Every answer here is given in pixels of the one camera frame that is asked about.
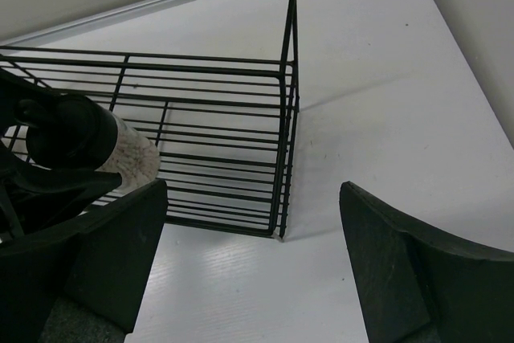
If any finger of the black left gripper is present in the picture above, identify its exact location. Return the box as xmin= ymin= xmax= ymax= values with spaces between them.
xmin=1 ymin=69 xmax=64 ymax=134
xmin=1 ymin=145 xmax=121 ymax=238

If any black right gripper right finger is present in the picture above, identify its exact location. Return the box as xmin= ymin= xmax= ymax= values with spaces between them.
xmin=339 ymin=182 xmax=513 ymax=342

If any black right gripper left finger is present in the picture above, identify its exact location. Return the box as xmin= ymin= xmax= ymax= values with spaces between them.
xmin=1 ymin=180 xmax=167 ymax=342

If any black lid shaker bottle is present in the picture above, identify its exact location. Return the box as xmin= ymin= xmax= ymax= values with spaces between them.
xmin=14 ymin=94 xmax=161 ymax=194

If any aluminium rail frame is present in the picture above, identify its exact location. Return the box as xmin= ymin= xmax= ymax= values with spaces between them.
xmin=1 ymin=0 xmax=196 ymax=47

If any black wire rack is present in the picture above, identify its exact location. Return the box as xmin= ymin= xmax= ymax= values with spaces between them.
xmin=1 ymin=0 xmax=299 ymax=239

